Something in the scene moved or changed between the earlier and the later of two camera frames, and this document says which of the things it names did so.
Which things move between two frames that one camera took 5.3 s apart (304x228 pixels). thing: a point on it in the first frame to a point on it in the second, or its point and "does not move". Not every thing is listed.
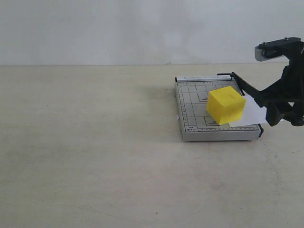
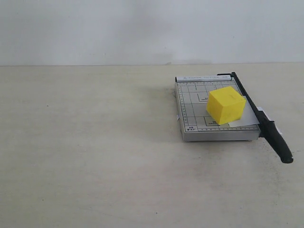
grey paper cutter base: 196,126 does not move
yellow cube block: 225,105 does not move
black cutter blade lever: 247,89 to 267,128
